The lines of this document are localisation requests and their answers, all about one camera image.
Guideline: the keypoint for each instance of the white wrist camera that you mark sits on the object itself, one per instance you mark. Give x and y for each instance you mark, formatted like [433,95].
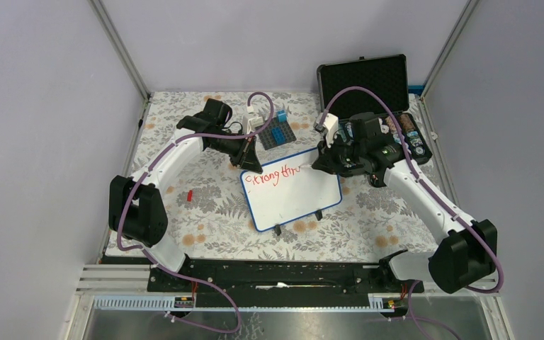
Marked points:
[251,121]
[327,126]

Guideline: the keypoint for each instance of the blue lego brick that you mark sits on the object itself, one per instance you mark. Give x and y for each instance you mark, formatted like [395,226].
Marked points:
[281,116]

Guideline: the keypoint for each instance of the grey lego baseplate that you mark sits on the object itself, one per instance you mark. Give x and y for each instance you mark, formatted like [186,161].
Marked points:
[276,134]

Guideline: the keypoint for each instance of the blue corner bracket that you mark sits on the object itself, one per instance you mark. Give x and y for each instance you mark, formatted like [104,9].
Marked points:
[416,89]

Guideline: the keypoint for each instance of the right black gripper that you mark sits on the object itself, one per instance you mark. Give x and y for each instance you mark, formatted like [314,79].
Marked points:
[326,161]

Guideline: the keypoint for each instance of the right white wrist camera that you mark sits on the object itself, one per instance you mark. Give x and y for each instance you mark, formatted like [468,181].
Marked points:
[327,126]

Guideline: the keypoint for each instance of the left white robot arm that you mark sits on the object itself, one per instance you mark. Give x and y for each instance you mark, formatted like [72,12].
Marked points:
[137,212]

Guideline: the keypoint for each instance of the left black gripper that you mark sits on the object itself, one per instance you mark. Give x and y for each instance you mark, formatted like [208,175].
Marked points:
[250,160]

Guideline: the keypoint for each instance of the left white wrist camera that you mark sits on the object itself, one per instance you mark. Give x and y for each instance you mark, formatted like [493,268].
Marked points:
[251,121]

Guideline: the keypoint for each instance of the floral table mat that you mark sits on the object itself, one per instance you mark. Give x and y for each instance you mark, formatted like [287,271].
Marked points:
[368,224]

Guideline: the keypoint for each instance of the blue framed whiteboard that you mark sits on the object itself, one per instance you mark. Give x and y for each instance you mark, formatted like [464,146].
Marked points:
[285,193]

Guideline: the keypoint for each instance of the black poker chip case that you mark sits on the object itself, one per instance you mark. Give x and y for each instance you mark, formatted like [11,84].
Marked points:
[379,86]

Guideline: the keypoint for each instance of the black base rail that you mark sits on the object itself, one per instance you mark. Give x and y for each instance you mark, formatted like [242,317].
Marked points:
[263,284]

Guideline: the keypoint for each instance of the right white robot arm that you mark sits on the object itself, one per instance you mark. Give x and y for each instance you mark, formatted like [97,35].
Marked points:
[466,249]

